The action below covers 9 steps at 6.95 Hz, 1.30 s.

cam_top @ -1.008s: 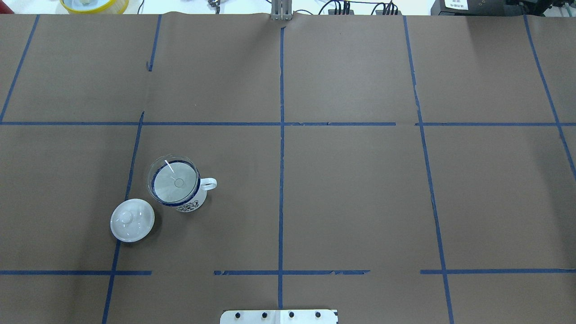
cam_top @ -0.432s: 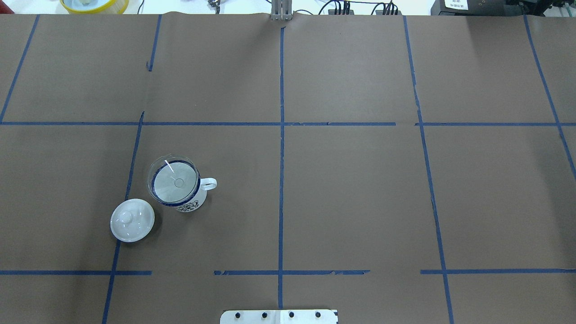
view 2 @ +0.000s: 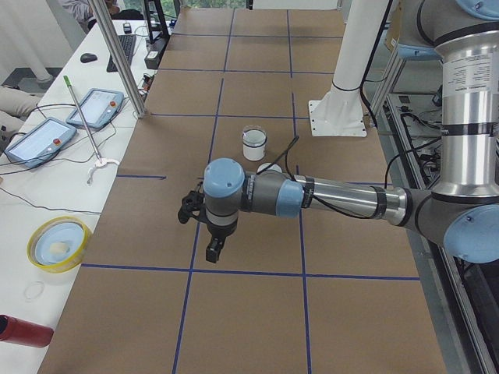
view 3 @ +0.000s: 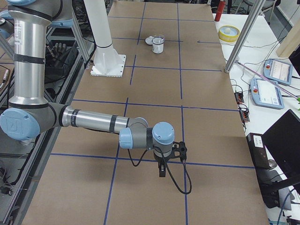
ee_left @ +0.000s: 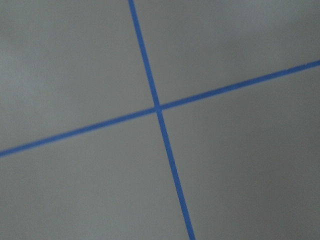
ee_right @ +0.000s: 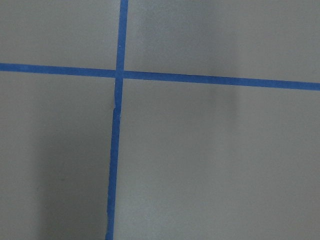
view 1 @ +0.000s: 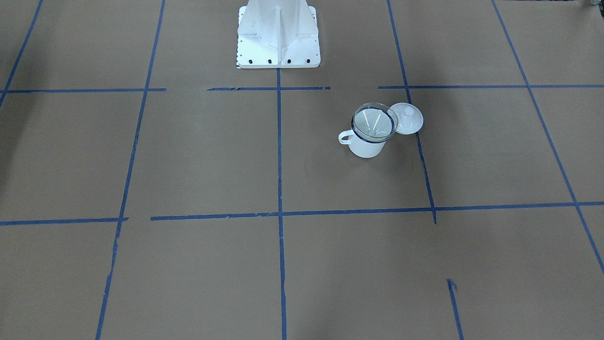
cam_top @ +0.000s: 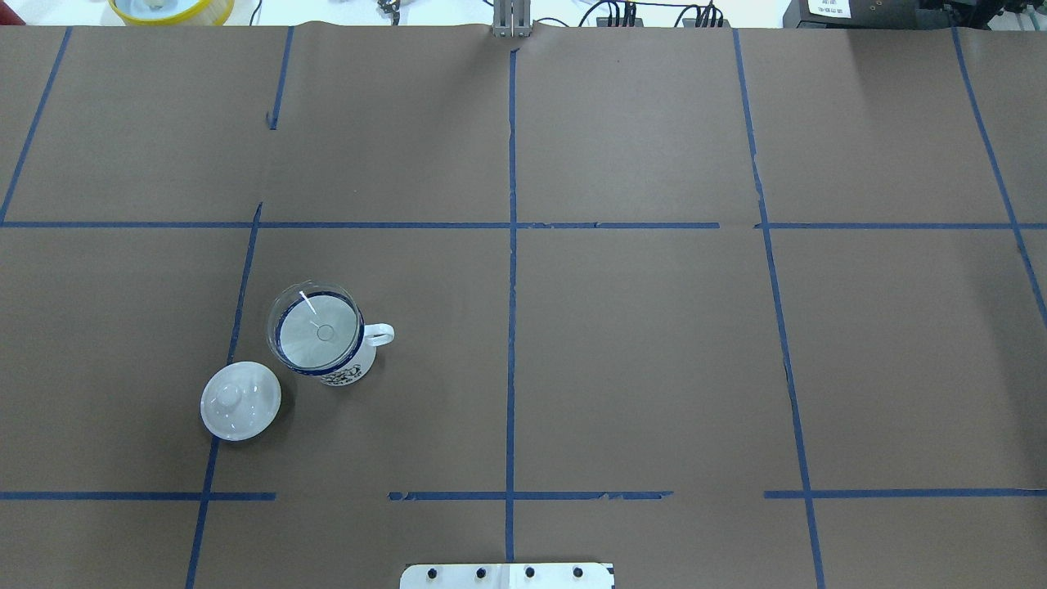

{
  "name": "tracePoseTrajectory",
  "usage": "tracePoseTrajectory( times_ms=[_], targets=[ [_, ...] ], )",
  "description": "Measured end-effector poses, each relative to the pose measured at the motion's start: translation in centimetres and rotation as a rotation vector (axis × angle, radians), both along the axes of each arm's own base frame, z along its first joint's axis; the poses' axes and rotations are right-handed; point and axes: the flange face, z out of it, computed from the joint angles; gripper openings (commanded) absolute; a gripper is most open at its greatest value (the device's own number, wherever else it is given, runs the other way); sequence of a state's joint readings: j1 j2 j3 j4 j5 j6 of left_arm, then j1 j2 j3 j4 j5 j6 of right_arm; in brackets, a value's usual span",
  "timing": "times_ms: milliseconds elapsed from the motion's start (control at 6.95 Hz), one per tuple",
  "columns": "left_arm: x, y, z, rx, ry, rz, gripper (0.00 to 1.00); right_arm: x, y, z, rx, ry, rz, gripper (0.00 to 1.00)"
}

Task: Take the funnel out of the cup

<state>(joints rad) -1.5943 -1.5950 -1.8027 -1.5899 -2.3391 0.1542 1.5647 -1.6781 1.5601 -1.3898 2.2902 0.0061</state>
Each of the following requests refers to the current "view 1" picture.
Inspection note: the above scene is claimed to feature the clear glass funnel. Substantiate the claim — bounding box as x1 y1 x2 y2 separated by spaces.
351 102 398 144

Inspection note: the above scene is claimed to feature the white enamel cup blue rim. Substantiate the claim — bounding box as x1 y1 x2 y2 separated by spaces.
338 121 388 158

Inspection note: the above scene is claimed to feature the white cup lid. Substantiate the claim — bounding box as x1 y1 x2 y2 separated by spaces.
390 102 424 135

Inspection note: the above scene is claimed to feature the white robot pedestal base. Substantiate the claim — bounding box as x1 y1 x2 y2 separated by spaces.
236 0 321 69

